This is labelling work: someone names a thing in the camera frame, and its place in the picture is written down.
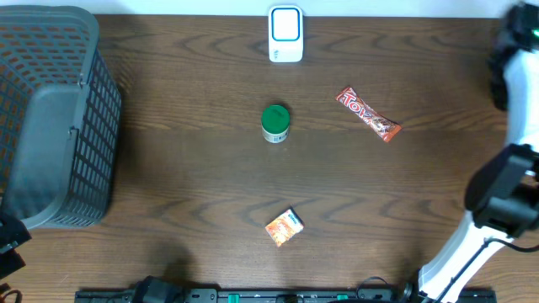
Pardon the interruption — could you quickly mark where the orange Kleenex tissue pack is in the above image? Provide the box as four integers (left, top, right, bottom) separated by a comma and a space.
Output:
264, 208, 305, 247

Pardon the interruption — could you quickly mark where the green lid jar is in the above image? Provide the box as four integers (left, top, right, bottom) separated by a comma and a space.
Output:
261, 104, 291, 144

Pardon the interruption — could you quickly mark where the white barcode scanner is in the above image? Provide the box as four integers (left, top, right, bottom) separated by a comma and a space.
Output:
268, 5, 304, 63

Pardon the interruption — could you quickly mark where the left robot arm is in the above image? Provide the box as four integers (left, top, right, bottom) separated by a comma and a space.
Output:
1, 213, 31, 279

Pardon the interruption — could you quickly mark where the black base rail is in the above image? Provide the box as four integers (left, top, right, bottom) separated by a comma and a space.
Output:
74, 275, 499, 303

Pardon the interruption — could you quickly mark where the grey plastic mesh basket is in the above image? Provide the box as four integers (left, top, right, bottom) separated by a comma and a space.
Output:
1, 5, 122, 229

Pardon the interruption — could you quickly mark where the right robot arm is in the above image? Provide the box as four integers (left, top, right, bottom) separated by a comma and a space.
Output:
402, 1, 538, 302

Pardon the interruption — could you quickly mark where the red Top snack packet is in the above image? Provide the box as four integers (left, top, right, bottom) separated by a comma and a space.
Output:
335, 87, 402, 142

